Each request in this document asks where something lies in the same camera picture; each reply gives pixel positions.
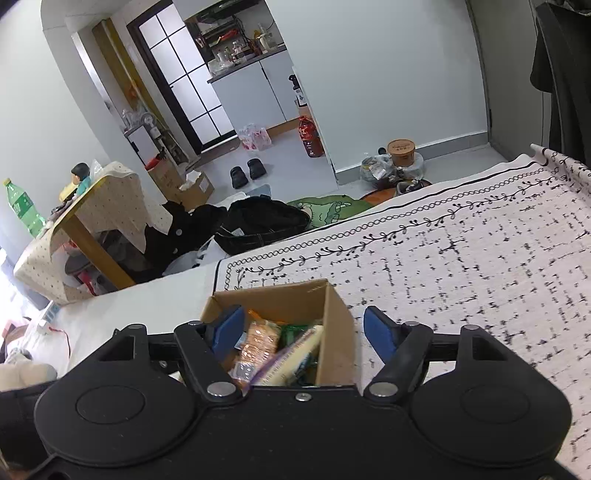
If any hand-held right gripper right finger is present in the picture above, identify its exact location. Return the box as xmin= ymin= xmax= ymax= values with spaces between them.
xmin=363 ymin=305 xmax=515 ymax=402

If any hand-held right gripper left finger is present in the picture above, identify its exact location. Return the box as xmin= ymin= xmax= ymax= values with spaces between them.
xmin=90 ymin=305 xmax=246 ymax=401

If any orange cracker packet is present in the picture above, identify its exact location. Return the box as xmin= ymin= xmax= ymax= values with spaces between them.
xmin=230 ymin=308 xmax=283 ymax=385

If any cardboard box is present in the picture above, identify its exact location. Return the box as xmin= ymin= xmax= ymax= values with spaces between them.
xmin=199 ymin=279 xmax=360 ymax=389

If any purple snack packet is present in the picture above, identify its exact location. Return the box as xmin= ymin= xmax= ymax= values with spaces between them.
xmin=249 ymin=325 xmax=325 ymax=387

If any dark green snack packet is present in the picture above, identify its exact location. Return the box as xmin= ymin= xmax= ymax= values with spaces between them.
xmin=279 ymin=322 xmax=320 ymax=345

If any white bed sheet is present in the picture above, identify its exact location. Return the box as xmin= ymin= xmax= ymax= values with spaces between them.
xmin=27 ymin=265 xmax=221 ymax=371

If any black clothes pile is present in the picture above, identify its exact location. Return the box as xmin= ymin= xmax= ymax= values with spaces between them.
xmin=143 ymin=200 xmax=228 ymax=274

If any black bag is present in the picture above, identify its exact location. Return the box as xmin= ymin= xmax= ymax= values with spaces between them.
xmin=214 ymin=198 xmax=312 ymax=256

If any green cartoon rug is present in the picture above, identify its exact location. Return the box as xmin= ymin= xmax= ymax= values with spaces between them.
xmin=286 ymin=193 xmax=385 ymax=230

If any open carton with paper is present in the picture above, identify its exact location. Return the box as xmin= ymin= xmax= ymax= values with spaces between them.
xmin=175 ymin=170 xmax=216 ymax=209

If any clear plastic bag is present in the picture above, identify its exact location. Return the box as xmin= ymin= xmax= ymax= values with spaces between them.
xmin=359 ymin=154 xmax=399 ymax=186

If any wooden side table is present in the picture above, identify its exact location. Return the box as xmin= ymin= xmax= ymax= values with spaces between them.
xmin=55 ymin=177 xmax=136 ymax=292

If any closed cardboard carton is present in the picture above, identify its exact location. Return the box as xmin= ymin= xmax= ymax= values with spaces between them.
xmin=146 ymin=159 xmax=186 ymax=195

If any side table with cloth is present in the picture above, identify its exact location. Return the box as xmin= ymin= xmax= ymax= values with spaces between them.
xmin=13 ymin=161 xmax=163 ymax=306

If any brown paper noodle cup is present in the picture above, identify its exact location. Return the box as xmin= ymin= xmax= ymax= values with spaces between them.
xmin=386 ymin=139 xmax=417 ymax=169

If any pink plastic bag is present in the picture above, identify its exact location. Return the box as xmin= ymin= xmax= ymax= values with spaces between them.
xmin=237 ymin=123 xmax=273 ymax=152

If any red oil bottle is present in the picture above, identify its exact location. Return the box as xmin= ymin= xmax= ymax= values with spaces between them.
xmin=297 ymin=115 xmax=326 ymax=160

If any small white fridge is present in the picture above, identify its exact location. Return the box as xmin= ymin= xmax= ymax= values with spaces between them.
xmin=124 ymin=124 xmax=163 ymax=161

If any cream soft cloth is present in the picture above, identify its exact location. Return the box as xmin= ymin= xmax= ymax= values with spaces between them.
xmin=0 ymin=346 xmax=59 ymax=394

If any dark-haired figurine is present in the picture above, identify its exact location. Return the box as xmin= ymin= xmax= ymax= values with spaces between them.
xmin=69 ymin=162 xmax=94 ymax=198

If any green soda bottle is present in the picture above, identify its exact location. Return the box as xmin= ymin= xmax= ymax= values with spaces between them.
xmin=3 ymin=178 xmax=48 ymax=239

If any white kitchen cabinet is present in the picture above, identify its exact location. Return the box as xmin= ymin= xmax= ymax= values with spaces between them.
xmin=207 ymin=45 xmax=308 ymax=136

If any black framed glass door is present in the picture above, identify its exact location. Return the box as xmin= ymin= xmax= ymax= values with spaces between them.
xmin=126 ymin=4 xmax=242 ymax=156

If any cluttered kitchen shelf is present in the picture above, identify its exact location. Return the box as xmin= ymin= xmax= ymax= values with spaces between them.
xmin=184 ymin=8 xmax=288 ymax=78

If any black coat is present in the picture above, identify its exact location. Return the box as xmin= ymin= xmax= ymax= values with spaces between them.
xmin=529 ymin=0 xmax=591 ymax=168

